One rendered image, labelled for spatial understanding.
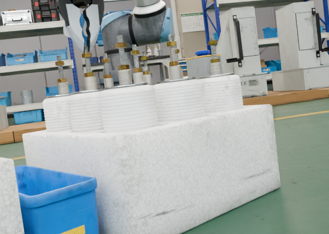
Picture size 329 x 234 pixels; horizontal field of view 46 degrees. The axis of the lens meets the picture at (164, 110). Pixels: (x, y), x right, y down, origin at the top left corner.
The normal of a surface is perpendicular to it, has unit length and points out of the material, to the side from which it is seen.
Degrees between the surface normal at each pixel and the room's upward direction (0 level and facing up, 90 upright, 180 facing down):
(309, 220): 0
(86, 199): 92
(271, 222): 0
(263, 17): 90
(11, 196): 90
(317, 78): 90
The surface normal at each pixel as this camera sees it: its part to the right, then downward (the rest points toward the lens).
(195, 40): 0.20, 0.04
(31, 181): -0.75, 0.10
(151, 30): -0.11, 0.56
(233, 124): 0.65, -0.04
